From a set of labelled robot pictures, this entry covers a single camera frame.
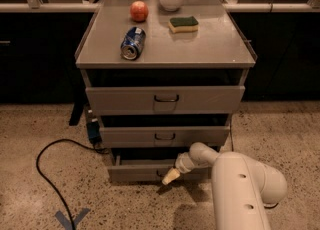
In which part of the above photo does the black floor cable left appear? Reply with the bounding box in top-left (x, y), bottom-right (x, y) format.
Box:
top-left (35, 138), bottom-right (110, 230)

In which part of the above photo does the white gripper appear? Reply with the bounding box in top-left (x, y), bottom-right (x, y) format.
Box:
top-left (162, 152), bottom-right (196, 185)

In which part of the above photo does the grey top drawer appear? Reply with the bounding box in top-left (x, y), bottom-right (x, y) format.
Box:
top-left (86, 86), bottom-right (245, 116)

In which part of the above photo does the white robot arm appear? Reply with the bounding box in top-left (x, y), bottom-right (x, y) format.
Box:
top-left (162, 142), bottom-right (287, 230)

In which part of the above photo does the grey middle drawer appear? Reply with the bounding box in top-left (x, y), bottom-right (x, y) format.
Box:
top-left (100, 126), bottom-right (229, 148)

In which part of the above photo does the blue power adapter box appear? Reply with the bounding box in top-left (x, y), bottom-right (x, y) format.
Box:
top-left (86, 121), bottom-right (102, 144)

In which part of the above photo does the grey drawer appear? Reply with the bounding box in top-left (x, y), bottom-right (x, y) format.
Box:
top-left (100, 126), bottom-right (229, 148)
top-left (108, 155), bottom-right (211, 182)
top-left (86, 86), bottom-right (245, 116)

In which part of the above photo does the grey metal drawer cabinet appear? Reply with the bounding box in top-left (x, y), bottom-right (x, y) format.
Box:
top-left (74, 0), bottom-right (258, 179)

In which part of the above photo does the grey bottom drawer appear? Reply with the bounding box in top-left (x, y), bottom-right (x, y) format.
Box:
top-left (108, 155), bottom-right (211, 182)

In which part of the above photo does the blue tape floor mark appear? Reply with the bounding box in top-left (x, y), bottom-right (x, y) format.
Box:
top-left (55, 208), bottom-right (90, 230)

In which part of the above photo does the red apple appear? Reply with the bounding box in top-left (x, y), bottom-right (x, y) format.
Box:
top-left (130, 1), bottom-right (149, 22)

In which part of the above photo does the blue soda can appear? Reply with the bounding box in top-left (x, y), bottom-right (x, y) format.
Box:
top-left (120, 27), bottom-right (146, 60)

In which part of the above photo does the green yellow sponge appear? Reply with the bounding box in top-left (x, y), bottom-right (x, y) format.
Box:
top-left (168, 16), bottom-right (199, 33)

